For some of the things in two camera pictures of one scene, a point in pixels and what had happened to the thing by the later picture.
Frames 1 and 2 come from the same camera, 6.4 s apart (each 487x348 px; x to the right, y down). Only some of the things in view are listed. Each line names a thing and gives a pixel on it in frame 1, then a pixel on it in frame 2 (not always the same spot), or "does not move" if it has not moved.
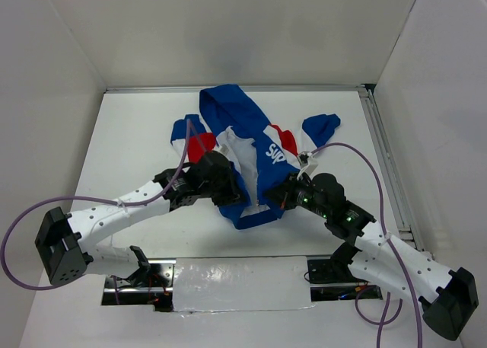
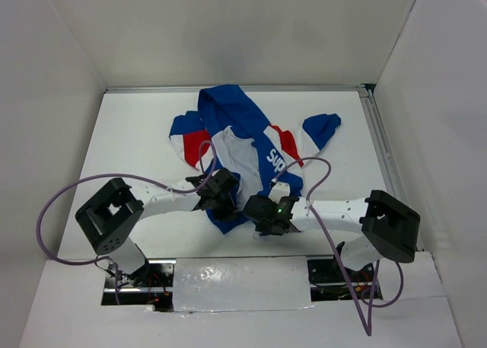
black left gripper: x=233 y=194 -> x=228 y=213
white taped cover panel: x=241 y=283 does not move
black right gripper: x=282 y=193 -> x=262 y=225
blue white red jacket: x=263 y=154 does not move
